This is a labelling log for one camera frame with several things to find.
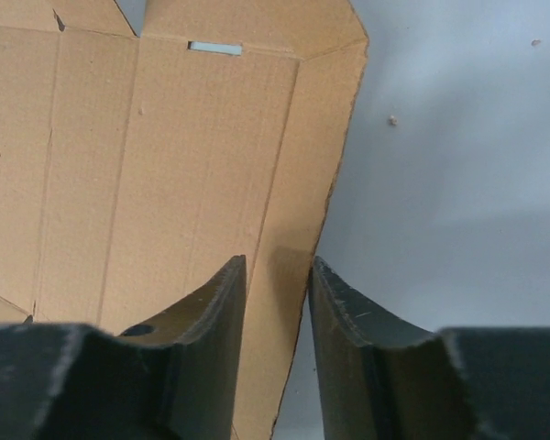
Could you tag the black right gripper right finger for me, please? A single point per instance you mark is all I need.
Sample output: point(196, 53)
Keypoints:
point(380, 377)

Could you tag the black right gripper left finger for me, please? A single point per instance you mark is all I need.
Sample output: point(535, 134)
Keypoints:
point(173, 376)

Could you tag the brown cardboard box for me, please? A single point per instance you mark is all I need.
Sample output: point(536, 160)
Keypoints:
point(136, 162)

